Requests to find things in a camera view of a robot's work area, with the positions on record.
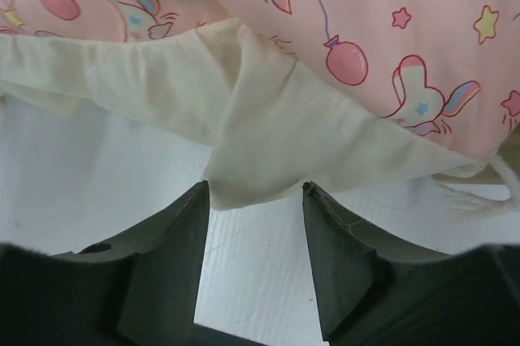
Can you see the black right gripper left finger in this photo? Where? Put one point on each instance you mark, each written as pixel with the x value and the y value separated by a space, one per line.
pixel 138 287

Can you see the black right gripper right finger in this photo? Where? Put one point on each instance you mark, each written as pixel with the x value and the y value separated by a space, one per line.
pixel 374 288

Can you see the wooden striped pet bed frame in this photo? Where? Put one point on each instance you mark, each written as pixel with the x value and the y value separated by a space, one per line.
pixel 514 143

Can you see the pink unicorn print mattress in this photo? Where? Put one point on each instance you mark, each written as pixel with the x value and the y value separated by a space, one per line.
pixel 348 93

